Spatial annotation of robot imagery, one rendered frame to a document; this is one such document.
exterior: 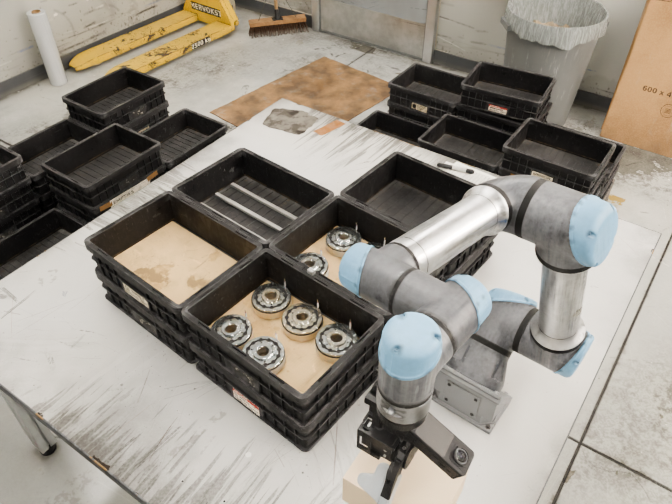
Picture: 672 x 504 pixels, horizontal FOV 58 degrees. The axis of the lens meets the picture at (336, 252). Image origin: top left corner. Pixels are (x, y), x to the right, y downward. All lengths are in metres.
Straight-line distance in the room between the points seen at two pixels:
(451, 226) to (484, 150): 2.09
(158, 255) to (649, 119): 3.08
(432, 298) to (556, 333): 0.60
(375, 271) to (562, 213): 0.39
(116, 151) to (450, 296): 2.31
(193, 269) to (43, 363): 0.46
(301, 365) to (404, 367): 0.76
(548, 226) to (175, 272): 1.04
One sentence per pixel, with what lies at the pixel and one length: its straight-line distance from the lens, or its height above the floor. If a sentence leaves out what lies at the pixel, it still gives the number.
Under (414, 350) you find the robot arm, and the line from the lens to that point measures 0.74.
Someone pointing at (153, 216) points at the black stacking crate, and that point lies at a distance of 1.88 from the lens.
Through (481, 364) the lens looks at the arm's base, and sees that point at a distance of 1.48.
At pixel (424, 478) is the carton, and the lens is 1.03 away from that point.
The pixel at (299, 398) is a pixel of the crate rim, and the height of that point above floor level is 0.93.
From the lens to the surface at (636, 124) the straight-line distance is 4.11.
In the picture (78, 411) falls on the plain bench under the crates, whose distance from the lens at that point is 1.70.
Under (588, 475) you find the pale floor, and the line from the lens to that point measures 2.44.
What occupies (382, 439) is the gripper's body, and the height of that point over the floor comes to 1.23.
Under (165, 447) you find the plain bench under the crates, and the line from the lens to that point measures 1.57.
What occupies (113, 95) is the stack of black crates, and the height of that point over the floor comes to 0.49.
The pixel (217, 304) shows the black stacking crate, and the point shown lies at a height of 0.88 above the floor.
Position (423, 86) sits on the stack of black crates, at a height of 0.38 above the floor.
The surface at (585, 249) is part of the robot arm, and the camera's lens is 1.12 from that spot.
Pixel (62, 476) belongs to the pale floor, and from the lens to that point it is 2.46.
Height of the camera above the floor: 2.02
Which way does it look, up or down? 43 degrees down
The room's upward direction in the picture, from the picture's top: straight up
